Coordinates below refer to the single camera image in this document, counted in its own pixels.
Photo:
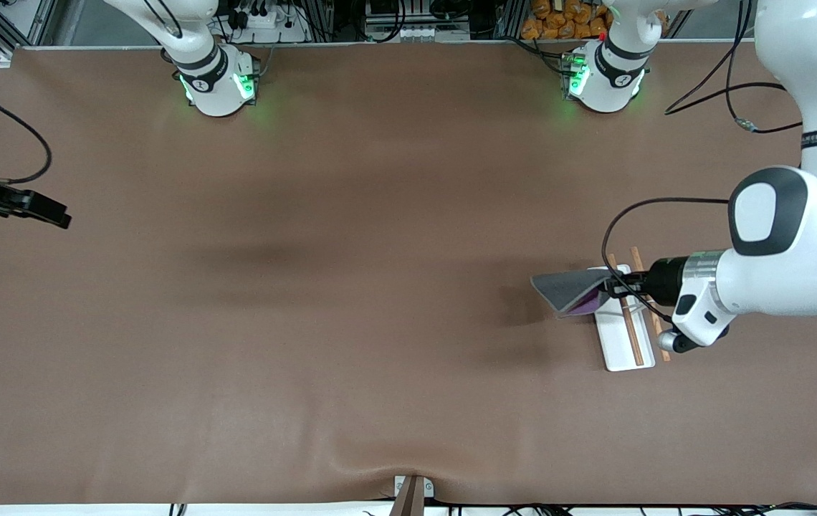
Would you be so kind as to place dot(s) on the white metal bracket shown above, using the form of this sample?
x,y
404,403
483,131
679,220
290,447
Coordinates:
x,y
428,489

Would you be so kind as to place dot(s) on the aluminium frame profile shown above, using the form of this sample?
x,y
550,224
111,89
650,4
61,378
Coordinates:
x,y
29,29

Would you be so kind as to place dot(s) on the grey microfibre towel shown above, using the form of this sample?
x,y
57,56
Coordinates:
x,y
566,287

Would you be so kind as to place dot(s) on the brown wooden strip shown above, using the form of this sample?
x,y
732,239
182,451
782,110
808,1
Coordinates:
x,y
408,502

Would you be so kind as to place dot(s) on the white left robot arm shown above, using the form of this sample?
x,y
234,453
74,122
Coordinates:
x,y
795,279

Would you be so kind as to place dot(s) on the white power strip with plugs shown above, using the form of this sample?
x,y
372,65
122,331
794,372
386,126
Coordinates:
x,y
272,18

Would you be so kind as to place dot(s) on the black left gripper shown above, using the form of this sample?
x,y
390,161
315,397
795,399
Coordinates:
x,y
664,279

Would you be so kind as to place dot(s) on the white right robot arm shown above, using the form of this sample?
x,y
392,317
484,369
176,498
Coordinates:
x,y
201,100

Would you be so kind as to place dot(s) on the brown table mat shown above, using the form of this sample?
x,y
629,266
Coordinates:
x,y
308,322

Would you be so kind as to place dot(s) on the orange bags pile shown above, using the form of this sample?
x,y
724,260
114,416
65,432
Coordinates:
x,y
566,20

